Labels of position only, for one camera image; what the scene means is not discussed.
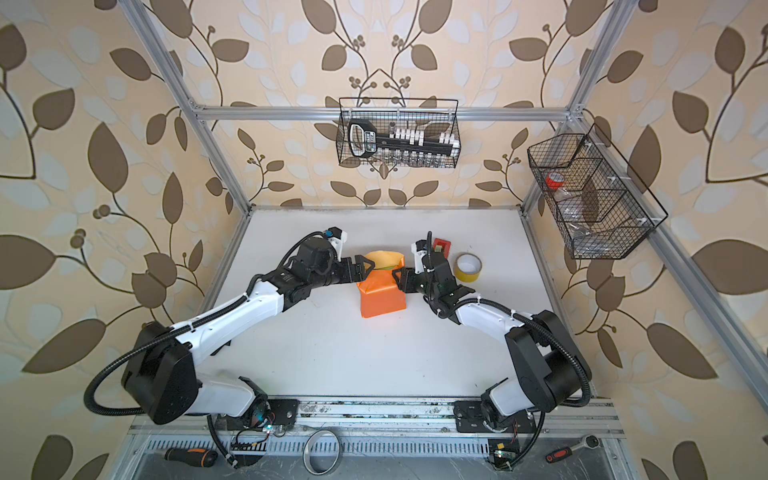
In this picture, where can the red tape dispenser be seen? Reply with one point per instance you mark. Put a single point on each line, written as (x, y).
(442, 246)

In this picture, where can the red handled ratchet wrench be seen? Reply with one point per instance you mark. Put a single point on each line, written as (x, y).
(589, 442)

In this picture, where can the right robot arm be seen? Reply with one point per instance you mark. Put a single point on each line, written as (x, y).
(548, 368)

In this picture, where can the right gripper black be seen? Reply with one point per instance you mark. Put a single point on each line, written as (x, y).
(407, 279)

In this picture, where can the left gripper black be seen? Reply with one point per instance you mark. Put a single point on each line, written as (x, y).
(360, 274)

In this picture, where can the yellow tape roll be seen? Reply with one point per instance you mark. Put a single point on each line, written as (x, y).
(468, 267)

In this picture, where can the black wire basket right wall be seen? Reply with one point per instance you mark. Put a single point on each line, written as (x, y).
(605, 209)

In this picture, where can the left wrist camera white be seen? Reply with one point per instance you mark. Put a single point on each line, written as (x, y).
(336, 237)

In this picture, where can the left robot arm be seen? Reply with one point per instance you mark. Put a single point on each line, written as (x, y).
(161, 372)

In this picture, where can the red capped item in basket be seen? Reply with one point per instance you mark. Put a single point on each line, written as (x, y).
(554, 180)

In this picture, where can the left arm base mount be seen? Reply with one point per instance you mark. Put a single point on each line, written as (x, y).
(266, 412)

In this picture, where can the aluminium front rail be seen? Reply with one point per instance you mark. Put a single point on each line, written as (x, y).
(435, 414)

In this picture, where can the black socket tool set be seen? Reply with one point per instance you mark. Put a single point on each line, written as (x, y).
(365, 141)

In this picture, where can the black wire basket back wall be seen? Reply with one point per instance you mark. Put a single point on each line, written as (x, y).
(432, 114)

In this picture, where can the orange black screwdriver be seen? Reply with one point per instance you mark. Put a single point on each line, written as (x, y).
(194, 457)

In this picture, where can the black wire basket wall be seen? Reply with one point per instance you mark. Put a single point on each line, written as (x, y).
(432, 114)
(605, 209)

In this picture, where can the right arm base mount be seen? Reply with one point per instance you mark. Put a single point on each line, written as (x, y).
(476, 416)

